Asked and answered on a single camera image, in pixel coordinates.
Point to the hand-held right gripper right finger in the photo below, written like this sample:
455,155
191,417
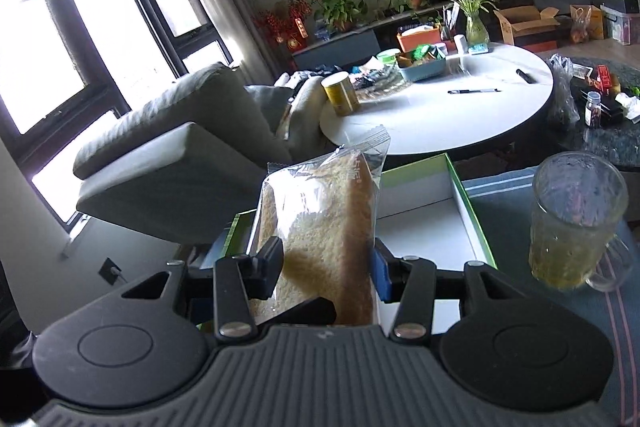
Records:
382,277

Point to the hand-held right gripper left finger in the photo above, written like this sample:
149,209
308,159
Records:
272,272

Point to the green cardboard box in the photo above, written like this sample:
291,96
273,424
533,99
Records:
425,227

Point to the clear bread slice packet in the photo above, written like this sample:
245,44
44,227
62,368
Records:
320,217

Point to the blue striped tablecloth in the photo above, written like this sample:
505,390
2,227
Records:
510,217

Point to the grey sofa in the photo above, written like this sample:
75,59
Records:
175,167

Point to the pile of clothes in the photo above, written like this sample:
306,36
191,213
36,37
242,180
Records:
305,107

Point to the white round table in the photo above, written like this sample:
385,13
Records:
450,117

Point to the gold can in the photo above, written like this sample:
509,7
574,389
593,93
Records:
341,94

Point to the clear glass mug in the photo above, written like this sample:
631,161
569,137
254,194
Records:
575,227

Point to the black pen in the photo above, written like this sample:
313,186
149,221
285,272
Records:
472,91

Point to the light blue basket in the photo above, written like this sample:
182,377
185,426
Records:
422,68

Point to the grey television cabinet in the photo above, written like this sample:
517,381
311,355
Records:
350,42

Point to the orange storage box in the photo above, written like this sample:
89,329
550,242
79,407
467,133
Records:
419,39

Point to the black marker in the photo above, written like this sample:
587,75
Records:
525,76

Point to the red festive decoration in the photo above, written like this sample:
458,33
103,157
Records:
292,22

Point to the dark marble table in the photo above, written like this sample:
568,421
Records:
600,142

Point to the clear plastic bag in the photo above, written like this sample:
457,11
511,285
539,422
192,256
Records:
564,92

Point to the glass vase with plant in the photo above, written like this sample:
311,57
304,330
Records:
476,32

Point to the small clear bottle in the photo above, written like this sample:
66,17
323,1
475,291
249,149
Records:
592,109

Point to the open cardboard box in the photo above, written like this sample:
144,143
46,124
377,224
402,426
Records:
525,27

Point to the dark framed window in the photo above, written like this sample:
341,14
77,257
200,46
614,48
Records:
75,32

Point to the plastic bag with oranges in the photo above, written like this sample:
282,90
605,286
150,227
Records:
582,24

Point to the black wall socket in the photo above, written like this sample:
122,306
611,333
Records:
110,271

